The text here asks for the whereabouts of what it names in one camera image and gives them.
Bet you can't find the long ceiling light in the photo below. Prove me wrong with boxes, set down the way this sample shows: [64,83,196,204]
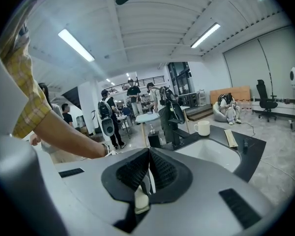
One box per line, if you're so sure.
[58,28,95,62]
[190,23,221,49]

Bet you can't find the yellow plaid shirt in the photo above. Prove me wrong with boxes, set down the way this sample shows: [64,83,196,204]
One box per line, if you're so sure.
[0,0,52,139]

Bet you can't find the person's left forearm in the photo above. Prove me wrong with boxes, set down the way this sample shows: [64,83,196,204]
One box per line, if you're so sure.
[31,107,111,159]

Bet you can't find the white mug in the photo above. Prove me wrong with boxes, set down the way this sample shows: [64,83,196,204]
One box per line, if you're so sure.
[193,120,210,137]

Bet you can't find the black sink counter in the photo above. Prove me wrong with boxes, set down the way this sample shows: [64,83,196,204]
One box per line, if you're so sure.
[173,125,267,183]

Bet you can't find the glass door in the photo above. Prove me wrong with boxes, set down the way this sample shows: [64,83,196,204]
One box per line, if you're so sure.
[167,61,195,96]

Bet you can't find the wooden board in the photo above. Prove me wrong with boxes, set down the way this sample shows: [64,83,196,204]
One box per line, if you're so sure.
[209,85,251,106]

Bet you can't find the silver wrist bracelet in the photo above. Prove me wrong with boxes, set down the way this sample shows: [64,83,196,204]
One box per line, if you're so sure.
[101,143,111,157]

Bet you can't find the black office chair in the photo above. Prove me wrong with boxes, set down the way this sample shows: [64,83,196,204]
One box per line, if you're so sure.
[251,79,279,122]

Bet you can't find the black faucet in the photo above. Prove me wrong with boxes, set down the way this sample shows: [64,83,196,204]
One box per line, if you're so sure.
[168,118,188,150]

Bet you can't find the white roller blinds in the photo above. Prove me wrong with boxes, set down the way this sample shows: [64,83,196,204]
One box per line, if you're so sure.
[223,25,295,101]

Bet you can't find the black speaker box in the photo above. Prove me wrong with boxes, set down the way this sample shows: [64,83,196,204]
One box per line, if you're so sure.
[147,131,162,148]

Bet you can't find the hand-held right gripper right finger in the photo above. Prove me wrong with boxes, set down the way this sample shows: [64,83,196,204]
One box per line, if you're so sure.
[149,147,194,205]

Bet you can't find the white sink basin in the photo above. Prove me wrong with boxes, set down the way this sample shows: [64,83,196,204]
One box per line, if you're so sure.
[174,138,241,173]

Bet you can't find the white table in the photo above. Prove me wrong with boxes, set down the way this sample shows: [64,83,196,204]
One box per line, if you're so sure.
[135,105,190,148]

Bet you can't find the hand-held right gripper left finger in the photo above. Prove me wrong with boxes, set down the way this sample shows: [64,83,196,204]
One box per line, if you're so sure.
[101,147,151,203]

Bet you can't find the paper chopstick packet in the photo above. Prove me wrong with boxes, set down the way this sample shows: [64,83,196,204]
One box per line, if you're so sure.
[223,129,238,149]

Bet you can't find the grey beanbag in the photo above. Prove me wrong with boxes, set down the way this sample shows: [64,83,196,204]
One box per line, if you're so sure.
[212,101,229,123]

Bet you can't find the wooden step platform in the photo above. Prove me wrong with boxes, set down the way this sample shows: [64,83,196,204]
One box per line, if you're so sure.
[186,106,215,121]

